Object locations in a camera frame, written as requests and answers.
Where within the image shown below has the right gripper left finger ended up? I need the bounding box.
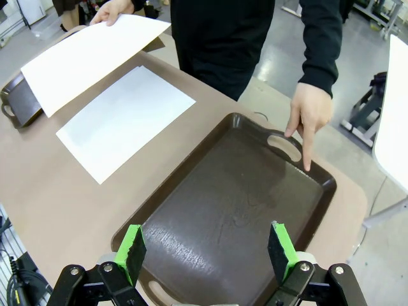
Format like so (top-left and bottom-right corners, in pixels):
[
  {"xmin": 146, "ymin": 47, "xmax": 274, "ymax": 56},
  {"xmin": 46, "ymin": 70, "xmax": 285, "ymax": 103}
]
[{"xmin": 47, "ymin": 224, "xmax": 147, "ymax": 306}]

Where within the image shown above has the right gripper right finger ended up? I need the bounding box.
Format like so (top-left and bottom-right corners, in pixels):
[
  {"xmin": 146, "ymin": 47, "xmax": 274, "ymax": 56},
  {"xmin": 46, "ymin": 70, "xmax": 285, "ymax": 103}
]
[{"xmin": 267, "ymin": 221, "xmax": 367, "ymax": 306}]

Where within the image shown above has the white A4 paper sheet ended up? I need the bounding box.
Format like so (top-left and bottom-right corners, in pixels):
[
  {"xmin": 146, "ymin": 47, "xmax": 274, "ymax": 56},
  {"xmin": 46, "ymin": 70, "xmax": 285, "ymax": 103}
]
[
  {"xmin": 55, "ymin": 65, "xmax": 197, "ymax": 186},
  {"xmin": 20, "ymin": 13, "xmax": 172, "ymax": 118}
]

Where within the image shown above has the person's left forearm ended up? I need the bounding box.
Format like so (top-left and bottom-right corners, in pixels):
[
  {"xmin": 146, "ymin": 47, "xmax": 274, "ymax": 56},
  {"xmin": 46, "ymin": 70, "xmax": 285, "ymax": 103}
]
[{"xmin": 299, "ymin": 0, "xmax": 344, "ymax": 98}]

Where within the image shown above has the person's left hand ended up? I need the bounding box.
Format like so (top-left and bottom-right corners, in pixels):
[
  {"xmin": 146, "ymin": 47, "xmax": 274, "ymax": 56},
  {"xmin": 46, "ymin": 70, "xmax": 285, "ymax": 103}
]
[{"xmin": 284, "ymin": 82, "xmax": 334, "ymax": 173}]

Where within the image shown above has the person's right hand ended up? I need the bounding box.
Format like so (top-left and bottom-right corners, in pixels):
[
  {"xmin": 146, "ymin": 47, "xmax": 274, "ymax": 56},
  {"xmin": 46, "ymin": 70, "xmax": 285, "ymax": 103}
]
[{"xmin": 89, "ymin": 0, "xmax": 135, "ymax": 27}]

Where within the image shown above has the brown plastic tray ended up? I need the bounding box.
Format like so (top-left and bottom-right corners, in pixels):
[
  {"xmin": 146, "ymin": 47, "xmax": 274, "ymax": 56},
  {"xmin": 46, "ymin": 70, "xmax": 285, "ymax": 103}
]
[
  {"xmin": 110, "ymin": 112, "xmax": 338, "ymax": 306},
  {"xmin": 0, "ymin": 34, "xmax": 166, "ymax": 129}
]

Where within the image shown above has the white side table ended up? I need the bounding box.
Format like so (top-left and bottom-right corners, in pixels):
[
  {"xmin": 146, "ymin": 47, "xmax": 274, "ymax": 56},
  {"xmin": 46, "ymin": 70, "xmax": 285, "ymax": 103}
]
[{"xmin": 362, "ymin": 33, "xmax": 408, "ymax": 229}]

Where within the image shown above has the person's black sweater torso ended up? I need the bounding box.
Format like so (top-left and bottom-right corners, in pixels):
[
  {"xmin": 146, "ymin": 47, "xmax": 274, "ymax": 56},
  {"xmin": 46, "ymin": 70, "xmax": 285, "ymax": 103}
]
[{"xmin": 170, "ymin": 0, "xmax": 275, "ymax": 102}]

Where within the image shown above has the white cabinet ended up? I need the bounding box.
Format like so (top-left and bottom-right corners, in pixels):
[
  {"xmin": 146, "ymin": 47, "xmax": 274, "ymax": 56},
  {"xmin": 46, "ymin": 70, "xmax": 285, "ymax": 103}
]
[{"xmin": 0, "ymin": 0, "xmax": 45, "ymax": 36}]

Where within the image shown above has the black power cable plug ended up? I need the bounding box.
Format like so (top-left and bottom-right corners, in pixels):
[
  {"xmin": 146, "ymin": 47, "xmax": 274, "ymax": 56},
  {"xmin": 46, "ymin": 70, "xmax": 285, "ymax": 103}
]
[{"xmin": 8, "ymin": 254, "xmax": 54, "ymax": 306}]

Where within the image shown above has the black metal stool frame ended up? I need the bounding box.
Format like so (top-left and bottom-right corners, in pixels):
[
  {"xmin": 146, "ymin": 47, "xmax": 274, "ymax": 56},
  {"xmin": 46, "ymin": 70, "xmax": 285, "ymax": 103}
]
[{"xmin": 340, "ymin": 71, "xmax": 388, "ymax": 148}]

